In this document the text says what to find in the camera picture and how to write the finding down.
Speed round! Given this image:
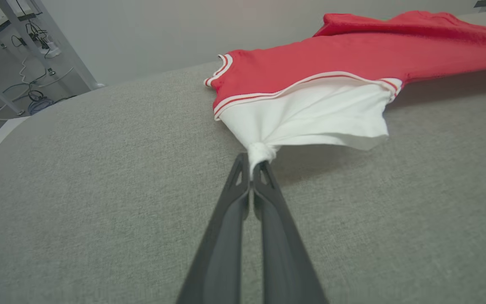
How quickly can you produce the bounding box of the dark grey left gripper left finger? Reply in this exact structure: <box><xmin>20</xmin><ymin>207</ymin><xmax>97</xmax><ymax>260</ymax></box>
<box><xmin>175</xmin><ymin>153</ymin><xmax>252</xmax><ymax>304</ymax></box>

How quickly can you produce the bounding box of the grey fabric sofa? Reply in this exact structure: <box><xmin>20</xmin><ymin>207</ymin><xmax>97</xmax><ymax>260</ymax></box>
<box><xmin>0</xmin><ymin>8</ymin><xmax>486</xmax><ymax>304</ymax></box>

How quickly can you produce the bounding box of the black power cable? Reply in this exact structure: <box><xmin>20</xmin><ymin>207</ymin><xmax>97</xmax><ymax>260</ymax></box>
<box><xmin>11</xmin><ymin>0</ymin><xmax>54</xmax><ymax>55</ymax></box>

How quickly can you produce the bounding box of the blue coiled cable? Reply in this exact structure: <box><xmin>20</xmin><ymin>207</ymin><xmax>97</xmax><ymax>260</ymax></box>
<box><xmin>27</xmin><ymin>96</ymin><xmax>54</xmax><ymax>115</ymax></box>

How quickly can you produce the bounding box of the white power strip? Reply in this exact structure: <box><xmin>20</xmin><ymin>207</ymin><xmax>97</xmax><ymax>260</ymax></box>
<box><xmin>44</xmin><ymin>41</ymin><xmax>61</xmax><ymax>59</ymax></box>

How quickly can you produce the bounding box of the red and white garment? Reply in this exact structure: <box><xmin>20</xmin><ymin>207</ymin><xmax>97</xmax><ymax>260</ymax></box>
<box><xmin>203</xmin><ymin>11</ymin><xmax>486</xmax><ymax>174</ymax></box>

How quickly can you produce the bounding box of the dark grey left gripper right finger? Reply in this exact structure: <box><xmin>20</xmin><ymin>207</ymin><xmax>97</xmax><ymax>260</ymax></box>
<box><xmin>252</xmin><ymin>160</ymin><xmax>329</xmax><ymax>304</ymax></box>

